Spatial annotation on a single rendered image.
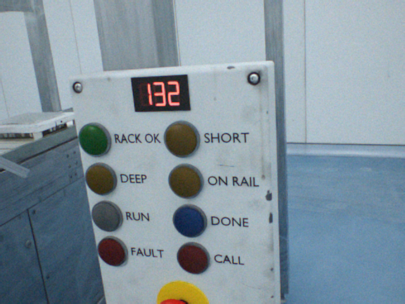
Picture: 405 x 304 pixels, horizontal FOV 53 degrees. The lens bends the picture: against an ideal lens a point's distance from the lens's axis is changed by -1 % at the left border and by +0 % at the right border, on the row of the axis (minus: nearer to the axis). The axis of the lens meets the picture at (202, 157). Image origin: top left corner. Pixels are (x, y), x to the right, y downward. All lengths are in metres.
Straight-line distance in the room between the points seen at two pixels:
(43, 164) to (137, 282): 0.97
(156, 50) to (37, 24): 1.47
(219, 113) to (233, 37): 3.52
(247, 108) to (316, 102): 3.43
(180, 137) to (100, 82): 0.08
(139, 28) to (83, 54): 4.21
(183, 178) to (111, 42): 0.16
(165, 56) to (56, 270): 1.20
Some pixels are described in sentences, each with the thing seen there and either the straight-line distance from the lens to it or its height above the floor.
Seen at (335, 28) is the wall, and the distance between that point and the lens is 3.67.
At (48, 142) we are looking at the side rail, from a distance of 1.36.
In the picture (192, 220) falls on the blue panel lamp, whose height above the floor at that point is 0.94.
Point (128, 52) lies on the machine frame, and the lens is 0.40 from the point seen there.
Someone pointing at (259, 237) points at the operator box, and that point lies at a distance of 0.35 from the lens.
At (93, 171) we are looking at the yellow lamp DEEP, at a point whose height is 0.99.
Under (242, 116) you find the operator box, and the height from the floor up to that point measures 1.03.
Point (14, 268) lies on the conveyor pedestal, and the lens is 1.37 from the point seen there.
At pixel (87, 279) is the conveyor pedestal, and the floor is 0.23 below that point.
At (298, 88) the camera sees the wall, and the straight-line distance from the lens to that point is 3.74.
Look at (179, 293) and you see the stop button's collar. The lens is 0.39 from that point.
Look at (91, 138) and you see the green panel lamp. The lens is 0.36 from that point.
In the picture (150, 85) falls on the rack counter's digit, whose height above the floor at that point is 1.06.
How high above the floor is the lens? 1.09
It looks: 16 degrees down
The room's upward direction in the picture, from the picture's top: 5 degrees counter-clockwise
